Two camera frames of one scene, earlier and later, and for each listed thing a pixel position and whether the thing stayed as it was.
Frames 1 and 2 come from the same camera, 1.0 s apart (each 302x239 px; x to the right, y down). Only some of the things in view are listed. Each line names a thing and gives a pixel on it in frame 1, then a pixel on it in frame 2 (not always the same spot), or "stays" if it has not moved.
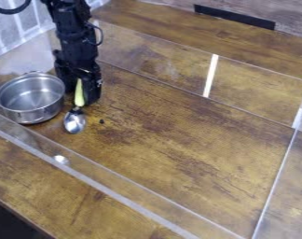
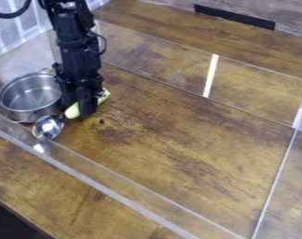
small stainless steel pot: x=30 y=97 stays
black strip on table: x=235 y=18 stays
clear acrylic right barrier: x=287 y=216 stays
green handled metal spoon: x=75 y=119 to x=47 y=126
